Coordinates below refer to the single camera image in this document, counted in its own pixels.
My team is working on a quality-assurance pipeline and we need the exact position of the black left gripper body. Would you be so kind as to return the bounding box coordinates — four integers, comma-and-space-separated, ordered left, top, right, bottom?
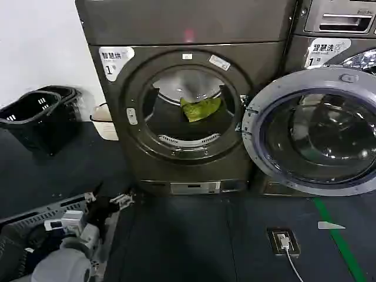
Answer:
86, 195, 120, 227

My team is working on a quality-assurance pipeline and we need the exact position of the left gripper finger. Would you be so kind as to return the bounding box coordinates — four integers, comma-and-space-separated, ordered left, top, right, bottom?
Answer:
84, 182, 104, 203
109, 187, 137, 207

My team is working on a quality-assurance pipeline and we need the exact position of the grey slotted laundry basket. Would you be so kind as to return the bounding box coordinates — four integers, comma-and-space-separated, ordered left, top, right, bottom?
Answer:
0, 190, 122, 282

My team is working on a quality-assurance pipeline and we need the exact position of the white plastic bucket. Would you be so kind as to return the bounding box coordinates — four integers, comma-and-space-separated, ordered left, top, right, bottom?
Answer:
90, 102, 119, 141

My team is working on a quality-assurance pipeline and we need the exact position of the black plastic laundry basket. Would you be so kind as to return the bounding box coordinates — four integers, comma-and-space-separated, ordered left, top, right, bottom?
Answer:
0, 90, 69, 157
37, 85, 82, 126

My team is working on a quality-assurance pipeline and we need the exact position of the green cloth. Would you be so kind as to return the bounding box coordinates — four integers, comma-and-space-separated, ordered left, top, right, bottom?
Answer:
180, 97, 222, 123

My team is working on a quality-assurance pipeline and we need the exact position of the metal floor socket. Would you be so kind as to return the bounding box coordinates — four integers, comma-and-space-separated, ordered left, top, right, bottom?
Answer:
266, 227, 301, 256

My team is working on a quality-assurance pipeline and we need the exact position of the grey dryer with round opening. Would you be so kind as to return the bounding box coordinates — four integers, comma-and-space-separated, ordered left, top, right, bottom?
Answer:
75, 0, 298, 198

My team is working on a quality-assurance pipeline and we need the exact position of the round glass dryer door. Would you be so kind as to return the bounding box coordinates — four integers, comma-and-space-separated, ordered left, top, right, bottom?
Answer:
241, 65, 376, 197

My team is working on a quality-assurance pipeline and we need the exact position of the white arrow floor sticker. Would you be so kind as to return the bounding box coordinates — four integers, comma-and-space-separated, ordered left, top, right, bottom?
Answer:
317, 221, 347, 230

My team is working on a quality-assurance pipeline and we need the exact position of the green floor tape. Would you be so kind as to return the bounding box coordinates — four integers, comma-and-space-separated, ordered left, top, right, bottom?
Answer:
312, 197, 368, 282

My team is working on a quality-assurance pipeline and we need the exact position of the grey washing machine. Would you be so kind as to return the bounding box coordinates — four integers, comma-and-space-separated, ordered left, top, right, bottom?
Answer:
282, 0, 376, 197

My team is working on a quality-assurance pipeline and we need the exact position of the thin black floor cable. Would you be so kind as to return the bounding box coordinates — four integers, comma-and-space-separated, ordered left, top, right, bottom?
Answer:
224, 199, 239, 282

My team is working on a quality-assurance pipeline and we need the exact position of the white plug with cable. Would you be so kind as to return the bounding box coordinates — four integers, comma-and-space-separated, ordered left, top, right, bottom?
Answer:
277, 233, 304, 282

